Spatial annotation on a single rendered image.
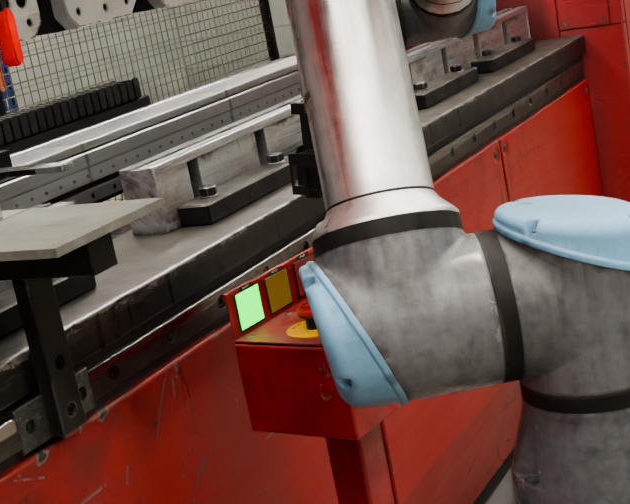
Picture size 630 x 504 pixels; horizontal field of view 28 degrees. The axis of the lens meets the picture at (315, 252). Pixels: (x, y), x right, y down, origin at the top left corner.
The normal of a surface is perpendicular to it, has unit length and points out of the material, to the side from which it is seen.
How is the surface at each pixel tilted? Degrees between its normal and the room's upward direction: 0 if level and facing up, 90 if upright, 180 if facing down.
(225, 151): 90
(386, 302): 64
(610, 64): 90
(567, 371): 91
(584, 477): 73
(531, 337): 99
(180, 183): 90
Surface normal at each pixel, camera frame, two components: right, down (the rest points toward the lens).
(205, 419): 0.87, -0.04
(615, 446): -0.11, -0.05
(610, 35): -0.45, 0.29
